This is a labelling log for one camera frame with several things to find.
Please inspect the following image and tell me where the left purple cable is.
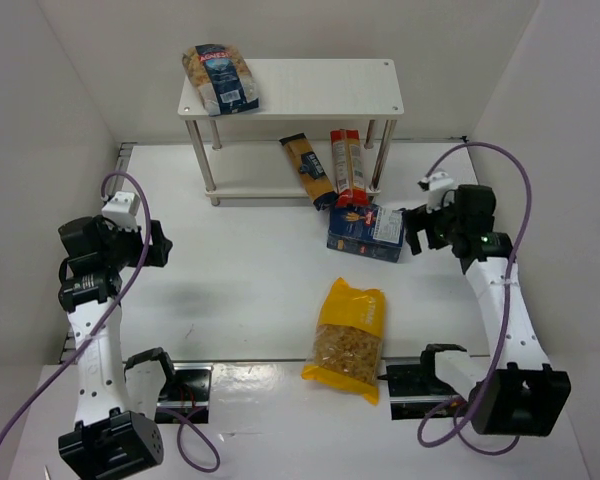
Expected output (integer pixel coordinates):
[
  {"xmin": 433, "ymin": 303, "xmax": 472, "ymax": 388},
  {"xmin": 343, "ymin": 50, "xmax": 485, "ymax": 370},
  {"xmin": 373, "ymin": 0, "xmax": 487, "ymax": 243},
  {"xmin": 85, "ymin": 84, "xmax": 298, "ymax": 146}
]
[{"xmin": 0, "ymin": 170, "xmax": 220, "ymax": 480}]

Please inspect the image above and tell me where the blue clear pasta bag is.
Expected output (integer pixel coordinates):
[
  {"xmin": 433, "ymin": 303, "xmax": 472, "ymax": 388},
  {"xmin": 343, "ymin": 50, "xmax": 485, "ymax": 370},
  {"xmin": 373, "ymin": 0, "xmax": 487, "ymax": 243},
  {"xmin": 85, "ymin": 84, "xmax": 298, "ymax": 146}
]
[{"xmin": 181, "ymin": 44, "xmax": 260, "ymax": 117}]

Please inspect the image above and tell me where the yellow macaroni bag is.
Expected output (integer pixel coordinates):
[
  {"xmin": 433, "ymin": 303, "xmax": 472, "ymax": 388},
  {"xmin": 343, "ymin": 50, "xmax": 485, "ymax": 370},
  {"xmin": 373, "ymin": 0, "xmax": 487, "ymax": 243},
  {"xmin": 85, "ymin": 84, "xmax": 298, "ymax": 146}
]
[{"xmin": 301, "ymin": 278, "xmax": 386, "ymax": 405}]

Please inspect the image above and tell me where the blue Barilla pasta box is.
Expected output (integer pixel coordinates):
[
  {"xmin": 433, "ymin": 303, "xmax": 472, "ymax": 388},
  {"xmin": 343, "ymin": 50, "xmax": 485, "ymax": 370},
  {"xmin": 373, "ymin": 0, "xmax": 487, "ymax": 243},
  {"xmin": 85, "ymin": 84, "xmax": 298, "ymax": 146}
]
[{"xmin": 327, "ymin": 204, "xmax": 405, "ymax": 263}]

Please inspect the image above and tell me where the white two-tier shelf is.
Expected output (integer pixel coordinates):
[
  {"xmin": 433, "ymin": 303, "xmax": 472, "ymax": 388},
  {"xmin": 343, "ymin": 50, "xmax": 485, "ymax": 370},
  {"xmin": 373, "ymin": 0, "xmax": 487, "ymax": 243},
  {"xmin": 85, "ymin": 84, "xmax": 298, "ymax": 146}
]
[{"xmin": 177, "ymin": 59, "xmax": 404, "ymax": 206}]

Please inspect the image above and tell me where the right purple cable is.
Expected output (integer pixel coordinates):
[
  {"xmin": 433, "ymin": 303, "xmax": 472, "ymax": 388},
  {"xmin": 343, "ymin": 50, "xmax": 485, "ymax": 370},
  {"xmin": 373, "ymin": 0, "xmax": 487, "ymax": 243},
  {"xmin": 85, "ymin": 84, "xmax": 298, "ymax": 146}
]
[{"xmin": 417, "ymin": 141, "xmax": 534, "ymax": 456}]

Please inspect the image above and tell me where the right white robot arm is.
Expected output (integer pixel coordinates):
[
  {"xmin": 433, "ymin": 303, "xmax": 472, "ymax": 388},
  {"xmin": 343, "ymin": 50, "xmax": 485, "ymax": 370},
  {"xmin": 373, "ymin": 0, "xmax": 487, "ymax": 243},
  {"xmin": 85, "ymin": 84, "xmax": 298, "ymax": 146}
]
[{"xmin": 403, "ymin": 180, "xmax": 571, "ymax": 437}]

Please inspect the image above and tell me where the yellow spaghetti pack blue label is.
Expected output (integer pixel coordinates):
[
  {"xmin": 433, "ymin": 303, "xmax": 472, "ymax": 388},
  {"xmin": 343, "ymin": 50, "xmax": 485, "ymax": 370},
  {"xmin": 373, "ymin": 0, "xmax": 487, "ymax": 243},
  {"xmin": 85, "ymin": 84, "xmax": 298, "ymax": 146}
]
[{"xmin": 279, "ymin": 133, "xmax": 338, "ymax": 211}]

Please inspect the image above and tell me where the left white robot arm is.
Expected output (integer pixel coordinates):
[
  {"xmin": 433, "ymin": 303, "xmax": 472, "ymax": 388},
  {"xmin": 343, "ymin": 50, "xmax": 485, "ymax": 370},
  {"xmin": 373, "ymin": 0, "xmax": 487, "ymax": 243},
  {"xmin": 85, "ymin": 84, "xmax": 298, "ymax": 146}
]
[{"xmin": 58, "ymin": 215, "xmax": 175, "ymax": 479}]

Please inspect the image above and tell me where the red spaghetti pack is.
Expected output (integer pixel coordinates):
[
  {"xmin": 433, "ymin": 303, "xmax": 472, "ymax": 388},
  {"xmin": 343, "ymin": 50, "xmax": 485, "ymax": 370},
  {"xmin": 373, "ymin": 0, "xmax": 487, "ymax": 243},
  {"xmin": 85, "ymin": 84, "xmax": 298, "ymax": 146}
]
[{"xmin": 330, "ymin": 129, "xmax": 369, "ymax": 208}]

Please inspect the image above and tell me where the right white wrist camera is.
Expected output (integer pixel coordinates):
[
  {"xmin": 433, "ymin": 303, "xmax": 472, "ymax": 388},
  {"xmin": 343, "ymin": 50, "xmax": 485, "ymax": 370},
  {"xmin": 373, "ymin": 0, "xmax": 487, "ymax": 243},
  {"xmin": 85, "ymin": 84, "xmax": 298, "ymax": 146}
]
[{"xmin": 418, "ymin": 170, "xmax": 455, "ymax": 213}]

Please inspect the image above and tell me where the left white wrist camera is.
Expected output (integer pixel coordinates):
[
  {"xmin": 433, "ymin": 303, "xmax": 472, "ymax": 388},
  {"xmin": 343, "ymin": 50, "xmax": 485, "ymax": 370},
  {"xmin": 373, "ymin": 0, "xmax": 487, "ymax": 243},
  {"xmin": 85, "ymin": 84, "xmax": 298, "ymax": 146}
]
[{"xmin": 101, "ymin": 191, "xmax": 140, "ymax": 232}]

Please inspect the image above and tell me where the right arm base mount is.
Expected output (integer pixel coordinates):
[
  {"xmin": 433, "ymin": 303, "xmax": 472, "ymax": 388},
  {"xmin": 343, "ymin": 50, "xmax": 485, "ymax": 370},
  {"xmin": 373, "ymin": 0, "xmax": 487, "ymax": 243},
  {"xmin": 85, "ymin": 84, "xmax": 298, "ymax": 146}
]
[{"xmin": 378, "ymin": 359, "xmax": 459, "ymax": 421}]

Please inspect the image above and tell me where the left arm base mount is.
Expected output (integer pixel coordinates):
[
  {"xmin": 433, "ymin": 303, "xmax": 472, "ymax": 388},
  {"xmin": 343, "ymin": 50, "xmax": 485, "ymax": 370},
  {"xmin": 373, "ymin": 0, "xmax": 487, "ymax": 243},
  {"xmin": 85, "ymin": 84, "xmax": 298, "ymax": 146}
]
[{"xmin": 157, "ymin": 363, "xmax": 213, "ymax": 425}]

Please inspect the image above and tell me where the purple cable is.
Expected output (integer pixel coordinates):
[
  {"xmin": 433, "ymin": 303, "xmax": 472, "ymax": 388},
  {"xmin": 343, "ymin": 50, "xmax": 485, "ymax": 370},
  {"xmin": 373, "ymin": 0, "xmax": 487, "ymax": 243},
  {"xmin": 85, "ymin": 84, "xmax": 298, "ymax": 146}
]
[
  {"xmin": 0, "ymin": 170, "xmax": 220, "ymax": 480},
  {"xmin": 417, "ymin": 141, "xmax": 534, "ymax": 456}
]

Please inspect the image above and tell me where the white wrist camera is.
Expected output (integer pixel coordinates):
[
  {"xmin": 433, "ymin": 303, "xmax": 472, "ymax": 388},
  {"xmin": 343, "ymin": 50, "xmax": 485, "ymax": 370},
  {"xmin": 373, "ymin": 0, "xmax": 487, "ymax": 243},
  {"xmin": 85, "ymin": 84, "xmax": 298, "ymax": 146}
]
[
  {"xmin": 418, "ymin": 170, "xmax": 455, "ymax": 213},
  {"xmin": 101, "ymin": 191, "xmax": 140, "ymax": 232}
]

